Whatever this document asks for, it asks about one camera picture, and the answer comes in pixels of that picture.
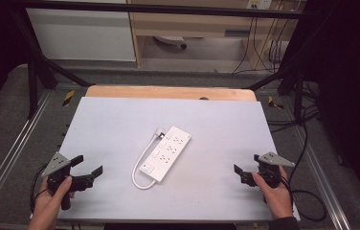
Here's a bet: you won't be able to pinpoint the bundle of black hanging cables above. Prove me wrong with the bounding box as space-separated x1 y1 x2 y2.
231 15 286 75

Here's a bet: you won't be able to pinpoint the white plug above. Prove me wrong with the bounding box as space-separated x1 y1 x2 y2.
154 127 167 140

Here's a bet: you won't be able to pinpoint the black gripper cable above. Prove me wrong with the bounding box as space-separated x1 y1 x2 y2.
29 162 50 214
286 121 327 222

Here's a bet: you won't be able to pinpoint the white cabinet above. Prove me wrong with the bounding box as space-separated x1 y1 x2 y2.
26 0 137 62

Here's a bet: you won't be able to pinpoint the white board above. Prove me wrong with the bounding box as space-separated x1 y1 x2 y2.
57 96 301 223

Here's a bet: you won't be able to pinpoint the white chair base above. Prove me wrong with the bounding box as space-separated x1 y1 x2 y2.
152 34 189 50

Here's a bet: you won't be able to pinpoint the wooden desk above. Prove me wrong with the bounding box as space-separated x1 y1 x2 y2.
126 0 299 69

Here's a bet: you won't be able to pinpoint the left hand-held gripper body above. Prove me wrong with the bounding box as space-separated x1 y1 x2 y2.
41 151 95 211

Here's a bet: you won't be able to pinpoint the black floor cables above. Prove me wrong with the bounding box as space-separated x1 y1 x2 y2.
266 80 322 134

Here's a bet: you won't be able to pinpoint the white power strip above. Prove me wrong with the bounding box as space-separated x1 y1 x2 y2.
139 125 192 183

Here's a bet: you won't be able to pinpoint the white power strip cable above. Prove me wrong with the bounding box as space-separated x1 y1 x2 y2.
131 135 158 190

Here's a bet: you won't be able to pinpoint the black metal frame stand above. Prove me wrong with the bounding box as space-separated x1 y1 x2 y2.
247 61 307 127
9 9 97 120

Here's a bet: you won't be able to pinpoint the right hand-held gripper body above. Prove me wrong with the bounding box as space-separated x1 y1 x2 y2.
240 151 296 190

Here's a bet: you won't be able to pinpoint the aluminium rail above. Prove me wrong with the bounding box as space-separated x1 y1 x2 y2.
0 90 56 219
291 127 352 230

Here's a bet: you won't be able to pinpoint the person's left hand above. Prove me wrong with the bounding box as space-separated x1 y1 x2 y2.
28 175 77 230

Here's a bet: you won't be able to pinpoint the black metal frame bar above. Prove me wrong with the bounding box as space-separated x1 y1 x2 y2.
16 0 308 19

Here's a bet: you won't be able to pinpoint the person's right hand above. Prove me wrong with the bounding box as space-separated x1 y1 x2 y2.
252 165 294 221

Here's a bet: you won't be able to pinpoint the white wall socket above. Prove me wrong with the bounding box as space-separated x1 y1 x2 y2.
246 0 273 11

